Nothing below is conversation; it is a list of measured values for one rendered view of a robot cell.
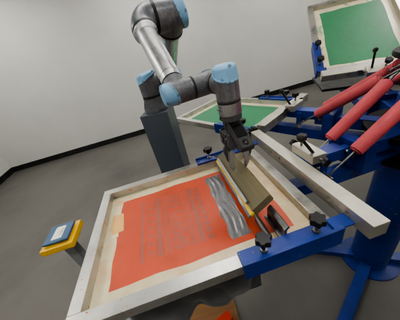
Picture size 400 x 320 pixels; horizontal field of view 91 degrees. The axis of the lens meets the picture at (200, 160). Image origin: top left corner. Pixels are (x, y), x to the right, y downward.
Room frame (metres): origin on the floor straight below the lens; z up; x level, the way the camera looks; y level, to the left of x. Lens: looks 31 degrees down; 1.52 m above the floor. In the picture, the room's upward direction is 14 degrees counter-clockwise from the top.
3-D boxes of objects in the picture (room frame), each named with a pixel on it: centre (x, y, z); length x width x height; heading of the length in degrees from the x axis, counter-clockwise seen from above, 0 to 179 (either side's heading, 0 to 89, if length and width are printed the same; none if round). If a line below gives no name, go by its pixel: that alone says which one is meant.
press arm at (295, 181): (0.62, -0.35, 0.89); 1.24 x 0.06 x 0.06; 96
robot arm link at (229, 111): (0.62, -0.13, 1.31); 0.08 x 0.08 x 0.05
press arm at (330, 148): (0.63, -0.48, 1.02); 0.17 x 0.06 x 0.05; 96
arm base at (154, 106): (1.29, 0.19, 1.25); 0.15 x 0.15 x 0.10
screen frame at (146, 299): (0.57, 0.08, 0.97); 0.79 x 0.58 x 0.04; 96
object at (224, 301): (0.36, 0.11, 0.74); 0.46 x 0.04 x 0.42; 96
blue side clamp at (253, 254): (0.32, -0.19, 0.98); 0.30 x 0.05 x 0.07; 96
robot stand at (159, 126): (1.29, 0.19, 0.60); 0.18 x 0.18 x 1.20; 79
